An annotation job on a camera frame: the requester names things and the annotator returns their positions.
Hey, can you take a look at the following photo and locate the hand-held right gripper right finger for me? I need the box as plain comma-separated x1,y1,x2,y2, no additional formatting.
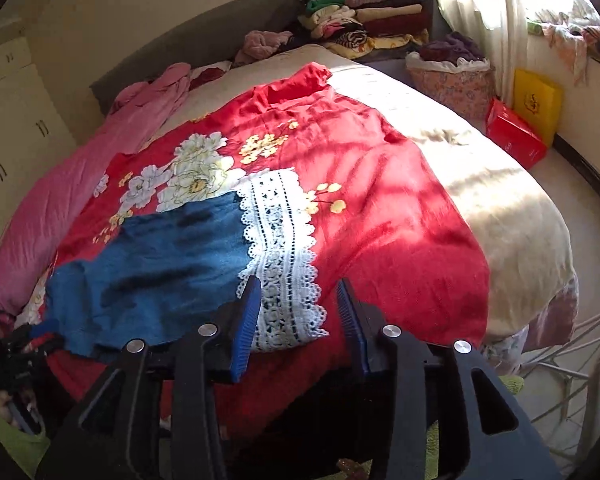
336,277,561,480

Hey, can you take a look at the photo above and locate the cream wardrobe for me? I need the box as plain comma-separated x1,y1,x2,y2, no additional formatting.
0,35,78,271

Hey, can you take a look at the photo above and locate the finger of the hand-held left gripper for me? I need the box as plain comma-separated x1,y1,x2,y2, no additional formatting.
10,320,65,358

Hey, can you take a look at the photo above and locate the floral windowsill cloth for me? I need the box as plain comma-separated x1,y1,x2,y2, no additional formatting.
535,0,600,86

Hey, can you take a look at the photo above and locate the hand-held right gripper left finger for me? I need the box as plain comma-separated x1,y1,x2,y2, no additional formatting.
37,275,263,480

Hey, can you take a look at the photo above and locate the purple cloth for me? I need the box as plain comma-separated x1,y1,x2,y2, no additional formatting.
420,31,486,63

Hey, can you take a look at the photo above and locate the pink fuzzy cloth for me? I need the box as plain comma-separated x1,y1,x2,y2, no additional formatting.
235,30,293,66

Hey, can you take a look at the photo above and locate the beige bed sheet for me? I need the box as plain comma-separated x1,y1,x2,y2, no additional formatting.
145,42,578,356

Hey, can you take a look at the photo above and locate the pink quilt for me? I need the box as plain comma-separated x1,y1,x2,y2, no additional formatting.
0,62,191,316

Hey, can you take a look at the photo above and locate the person's left forearm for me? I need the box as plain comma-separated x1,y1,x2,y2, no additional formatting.
0,395,51,478

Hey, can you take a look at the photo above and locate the red box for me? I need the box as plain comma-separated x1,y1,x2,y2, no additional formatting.
485,99,548,170

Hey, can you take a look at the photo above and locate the yellow box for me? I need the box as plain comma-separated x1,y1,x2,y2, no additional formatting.
512,69,565,147

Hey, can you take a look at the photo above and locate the pile of folded clothes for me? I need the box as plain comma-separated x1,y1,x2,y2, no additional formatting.
297,0,433,58

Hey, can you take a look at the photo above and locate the floral fabric basket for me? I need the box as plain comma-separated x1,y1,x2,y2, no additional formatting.
405,52,496,121

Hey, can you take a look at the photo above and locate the white wire rack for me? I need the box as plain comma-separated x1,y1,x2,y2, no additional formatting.
505,305,600,461

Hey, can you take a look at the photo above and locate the dark red cloth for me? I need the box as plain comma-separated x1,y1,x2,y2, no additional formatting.
190,62,232,91

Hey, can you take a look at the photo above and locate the red floral blanket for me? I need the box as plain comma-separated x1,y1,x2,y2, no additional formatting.
45,62,491,441

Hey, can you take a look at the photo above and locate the grey padded headboard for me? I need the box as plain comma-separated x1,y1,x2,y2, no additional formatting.
89,0,303,116

